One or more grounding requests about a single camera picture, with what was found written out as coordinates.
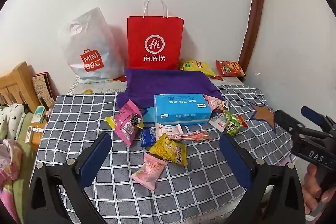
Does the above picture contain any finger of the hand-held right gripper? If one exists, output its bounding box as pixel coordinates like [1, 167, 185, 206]
[301, 106, 336, 133]
[274, 109, 313, 137]

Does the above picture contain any red paper bag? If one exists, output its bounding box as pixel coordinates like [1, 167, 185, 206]
[127, 0, 184, 69]

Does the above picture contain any grey checked tablecloth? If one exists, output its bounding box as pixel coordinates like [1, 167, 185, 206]
[30, 86, 297, 224]

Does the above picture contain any green snack packet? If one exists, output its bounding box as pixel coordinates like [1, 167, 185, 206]
[223, 110, 248, 136]

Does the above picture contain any dark blue small packet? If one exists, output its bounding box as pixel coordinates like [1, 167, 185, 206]
[140, 127, 157, 148]

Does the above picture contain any pale pink snack packet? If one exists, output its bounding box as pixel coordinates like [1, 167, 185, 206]
[155, 123, 183, 141]

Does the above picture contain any orange chips bag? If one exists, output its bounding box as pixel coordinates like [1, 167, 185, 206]
[215, 60, 247, 77]

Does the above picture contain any light blue tissue pack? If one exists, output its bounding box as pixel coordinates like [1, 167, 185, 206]
[140, 107, 158, 123]

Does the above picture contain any pink plastic bag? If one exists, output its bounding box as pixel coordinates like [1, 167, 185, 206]
[0, 139, 24, 224]

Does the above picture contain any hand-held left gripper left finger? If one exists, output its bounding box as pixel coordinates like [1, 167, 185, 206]
[26, 132, 113, 224]

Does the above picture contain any long red snack packet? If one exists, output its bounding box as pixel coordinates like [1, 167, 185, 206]
[167, 131, 212, 142]

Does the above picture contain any white floral cloth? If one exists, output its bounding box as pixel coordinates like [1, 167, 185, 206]
[0, 103, 27, 140]

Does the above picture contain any person's right hand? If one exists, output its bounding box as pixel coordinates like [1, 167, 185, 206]
[301, 164, 336, 215]

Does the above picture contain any white red snack packet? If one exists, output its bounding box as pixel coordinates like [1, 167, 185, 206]
[209, 113, 227, 133]

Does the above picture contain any yellow snack packet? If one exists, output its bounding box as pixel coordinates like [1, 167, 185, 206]
[149, 133, 188, 167]

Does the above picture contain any yellow chips bag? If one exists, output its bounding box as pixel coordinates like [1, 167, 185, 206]
[179, 59, 216, 77]

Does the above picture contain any patterned notebook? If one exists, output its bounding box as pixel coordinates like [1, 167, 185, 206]
[32, 71, 55, 109]

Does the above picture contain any teal small box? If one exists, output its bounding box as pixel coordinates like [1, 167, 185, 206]
[34, 106, 46, 123]

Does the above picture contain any brown wooden door frame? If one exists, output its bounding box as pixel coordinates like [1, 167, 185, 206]
[238, 0, 266, 77]

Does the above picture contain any white remote control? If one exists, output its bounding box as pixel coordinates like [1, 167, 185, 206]
[24, 126, 34, 143]

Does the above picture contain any large pink snack packet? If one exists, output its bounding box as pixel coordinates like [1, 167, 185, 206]
[105, 99, 144, 147]

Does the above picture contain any pink peach candy packet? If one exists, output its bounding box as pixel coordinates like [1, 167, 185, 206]
[131, 153, 168, 191]

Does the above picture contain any green blanket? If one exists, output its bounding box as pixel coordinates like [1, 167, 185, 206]
[13, 111, 40, 214]

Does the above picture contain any white plastic shopping bag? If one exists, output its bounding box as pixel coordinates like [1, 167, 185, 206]
[58, 7, 125, 84]

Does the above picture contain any wooden headboard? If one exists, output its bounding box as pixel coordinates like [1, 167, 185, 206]
[0, 61, 36, 113]

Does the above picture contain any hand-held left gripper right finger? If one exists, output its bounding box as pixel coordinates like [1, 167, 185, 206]
[219, 133, 306, 224]

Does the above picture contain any purple cloth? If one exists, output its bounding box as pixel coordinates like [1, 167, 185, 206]
[116, 68, 226, 110]

